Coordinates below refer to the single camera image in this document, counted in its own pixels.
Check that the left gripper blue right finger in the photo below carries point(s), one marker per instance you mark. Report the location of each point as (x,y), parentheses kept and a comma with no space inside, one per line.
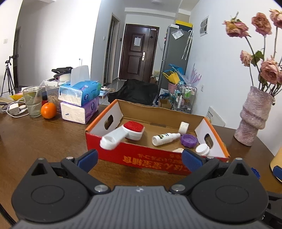
(200,167)

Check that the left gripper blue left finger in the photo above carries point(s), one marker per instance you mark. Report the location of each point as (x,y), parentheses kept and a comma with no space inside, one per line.
(78,179)

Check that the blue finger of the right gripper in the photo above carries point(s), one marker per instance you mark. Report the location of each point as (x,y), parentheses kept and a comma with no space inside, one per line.
(277,172)

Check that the white ribbed cap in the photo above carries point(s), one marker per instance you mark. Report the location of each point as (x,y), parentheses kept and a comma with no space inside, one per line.
(202,149)

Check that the blue bottle cap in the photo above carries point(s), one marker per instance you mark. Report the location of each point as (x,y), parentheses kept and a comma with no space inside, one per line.
(255,171)

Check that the purple bottle cap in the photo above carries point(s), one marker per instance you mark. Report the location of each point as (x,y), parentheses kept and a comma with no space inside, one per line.
(188,140)

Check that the white spray bottle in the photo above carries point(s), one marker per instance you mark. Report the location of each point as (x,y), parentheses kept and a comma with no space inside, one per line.
(163,139)

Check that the purple tissue pack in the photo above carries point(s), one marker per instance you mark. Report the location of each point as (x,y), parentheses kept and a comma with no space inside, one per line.
(79,114)

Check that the orange cardboard box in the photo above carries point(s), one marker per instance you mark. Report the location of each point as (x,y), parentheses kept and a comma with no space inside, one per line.
(156,120)

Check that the white red lint brush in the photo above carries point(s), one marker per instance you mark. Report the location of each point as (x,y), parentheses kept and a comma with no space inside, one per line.
(131,130)

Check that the pink textured vase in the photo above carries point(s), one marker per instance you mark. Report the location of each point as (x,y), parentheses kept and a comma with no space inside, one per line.
(254,115)

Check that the orange fruit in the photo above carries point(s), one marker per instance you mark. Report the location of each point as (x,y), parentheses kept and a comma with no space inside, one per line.
(48,110)

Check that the blue tissue pack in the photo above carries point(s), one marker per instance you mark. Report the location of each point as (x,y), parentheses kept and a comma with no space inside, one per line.
(80,89)

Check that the clear food container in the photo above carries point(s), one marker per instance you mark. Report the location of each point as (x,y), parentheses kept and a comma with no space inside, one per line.
(52,91)

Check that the drinking glass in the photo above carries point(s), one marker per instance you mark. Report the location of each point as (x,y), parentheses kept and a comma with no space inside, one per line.
(33,100)

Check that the black folding chair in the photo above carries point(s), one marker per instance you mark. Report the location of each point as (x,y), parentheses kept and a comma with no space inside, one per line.
(135,91)

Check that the dried pink roses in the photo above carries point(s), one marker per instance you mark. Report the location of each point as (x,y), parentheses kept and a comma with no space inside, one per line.
(269,70)

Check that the grey refrigerator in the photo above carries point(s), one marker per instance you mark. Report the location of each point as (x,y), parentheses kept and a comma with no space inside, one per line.
(176,46)

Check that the dark brown door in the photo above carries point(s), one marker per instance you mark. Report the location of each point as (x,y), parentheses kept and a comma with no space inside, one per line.
(138,52)

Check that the white board leaning on wall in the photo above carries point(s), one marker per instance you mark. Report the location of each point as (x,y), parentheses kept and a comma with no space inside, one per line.
(214,118)

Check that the wire storage rack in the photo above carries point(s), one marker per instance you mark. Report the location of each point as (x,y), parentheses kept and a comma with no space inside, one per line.
(184,98)

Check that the white charger with cable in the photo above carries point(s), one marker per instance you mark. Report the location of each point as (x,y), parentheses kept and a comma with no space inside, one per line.
(17,109)

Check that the camera tripod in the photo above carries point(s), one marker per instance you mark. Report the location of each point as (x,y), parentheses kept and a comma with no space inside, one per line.
(8,78)

